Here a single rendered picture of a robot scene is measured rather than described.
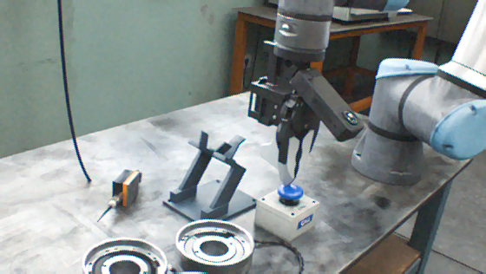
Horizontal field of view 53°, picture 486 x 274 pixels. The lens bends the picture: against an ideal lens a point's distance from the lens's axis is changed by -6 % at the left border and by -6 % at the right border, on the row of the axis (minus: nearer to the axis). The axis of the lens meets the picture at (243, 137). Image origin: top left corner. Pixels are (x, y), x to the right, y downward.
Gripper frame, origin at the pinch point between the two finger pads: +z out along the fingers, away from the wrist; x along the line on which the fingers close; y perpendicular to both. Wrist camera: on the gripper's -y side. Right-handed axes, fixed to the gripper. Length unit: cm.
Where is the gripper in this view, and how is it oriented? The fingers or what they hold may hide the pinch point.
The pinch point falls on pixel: (292, 179)
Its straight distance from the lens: 78.8
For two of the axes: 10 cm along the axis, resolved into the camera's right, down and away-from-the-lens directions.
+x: -6.5, 2.3, -7.2
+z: -1.1, 9.2, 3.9
